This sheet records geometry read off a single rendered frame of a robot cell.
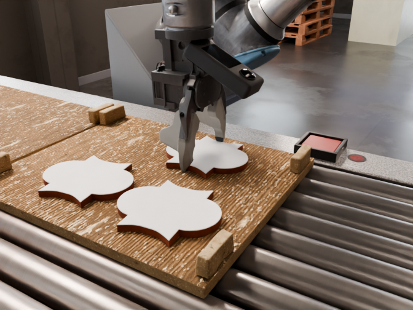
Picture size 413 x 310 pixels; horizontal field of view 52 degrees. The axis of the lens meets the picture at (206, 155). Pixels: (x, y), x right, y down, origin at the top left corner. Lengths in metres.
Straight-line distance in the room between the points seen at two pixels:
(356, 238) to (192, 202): 0.21
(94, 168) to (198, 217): 0.21
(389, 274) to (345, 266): 0.05
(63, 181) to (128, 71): 0.53
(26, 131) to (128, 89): 0.35
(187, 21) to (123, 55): 0.52
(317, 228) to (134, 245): 0.24
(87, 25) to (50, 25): 0.62
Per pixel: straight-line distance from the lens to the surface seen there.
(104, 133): 0.82
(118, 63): 1.14
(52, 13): 4.09
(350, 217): 0.62
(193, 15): 0.61
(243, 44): 1.01
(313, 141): 0.81
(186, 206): 0.55
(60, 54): 4.16
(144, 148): 0.74
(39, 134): 0.85
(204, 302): 0.46
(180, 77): 0.63
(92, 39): 4.66
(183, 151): 0.64
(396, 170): 0.78
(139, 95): 1.11
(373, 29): 6.94
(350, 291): 0.50
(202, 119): 0.74
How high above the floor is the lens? 1.24
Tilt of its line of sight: 26 degrees down
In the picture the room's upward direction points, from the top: straight up
